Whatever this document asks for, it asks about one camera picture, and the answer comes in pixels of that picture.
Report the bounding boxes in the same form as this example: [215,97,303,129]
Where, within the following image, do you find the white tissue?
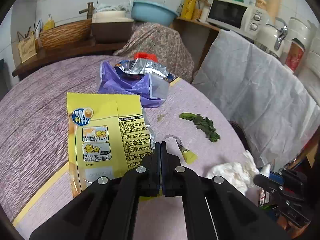
[206,150,260,196]

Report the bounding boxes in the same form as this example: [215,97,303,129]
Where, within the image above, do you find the yellow snack bag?
[67,92,152,197]

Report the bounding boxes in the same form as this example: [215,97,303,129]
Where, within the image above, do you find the black trash bin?
[229,121,251,152]

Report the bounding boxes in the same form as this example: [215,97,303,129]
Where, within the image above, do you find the torn yellow wrapper piece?
[163,134,197,164]

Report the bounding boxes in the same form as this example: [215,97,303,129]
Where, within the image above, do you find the green vegetable scraps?
[179,113,220,142]

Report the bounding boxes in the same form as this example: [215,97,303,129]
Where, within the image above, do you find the purple striped tablecloth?
[1,56,245,239]

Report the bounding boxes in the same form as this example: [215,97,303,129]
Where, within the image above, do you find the white cloth cover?
[193,30,319,171]

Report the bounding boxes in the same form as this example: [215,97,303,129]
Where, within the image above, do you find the red paper cup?
[285,38,305,72]

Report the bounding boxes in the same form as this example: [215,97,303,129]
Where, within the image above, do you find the purple foil snack bag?
[97,59,177,108]

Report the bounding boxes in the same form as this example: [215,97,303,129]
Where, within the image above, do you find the white electric kettle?
[254,17,288,60]

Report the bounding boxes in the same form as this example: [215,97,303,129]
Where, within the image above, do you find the stacked white paper bowls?
[285,17,320,106]

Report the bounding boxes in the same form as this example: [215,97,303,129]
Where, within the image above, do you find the red plastic item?
[134,52,158,62]

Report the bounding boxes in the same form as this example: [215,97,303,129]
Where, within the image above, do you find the white microwave oven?
[206,0,270,40]

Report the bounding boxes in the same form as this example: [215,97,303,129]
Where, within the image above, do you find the dark wooden counter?
[12,37,126,81]

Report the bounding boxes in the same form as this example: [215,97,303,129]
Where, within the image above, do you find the floral brown cloth cover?
[114,22,195,82]

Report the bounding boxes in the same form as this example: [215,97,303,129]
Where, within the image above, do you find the yellow cylindrical package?
[180,0,197,20]

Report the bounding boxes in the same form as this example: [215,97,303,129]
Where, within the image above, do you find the woven brown sink bowl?
[40,19,92,50]

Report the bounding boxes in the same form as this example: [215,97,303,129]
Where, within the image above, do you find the beige chopstick holder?
[18,34,36,63]

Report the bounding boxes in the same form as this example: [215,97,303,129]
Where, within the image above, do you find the brown white pot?
[91,10,134,43]

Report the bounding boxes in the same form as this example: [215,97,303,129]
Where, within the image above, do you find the yellow soap dispenser bottle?
[43,14,55,31]

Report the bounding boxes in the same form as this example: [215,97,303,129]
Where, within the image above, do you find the brass faucet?
[79,2,95,19]

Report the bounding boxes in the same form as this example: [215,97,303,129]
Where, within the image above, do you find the light blue plastic basin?
[131,0,178,27]

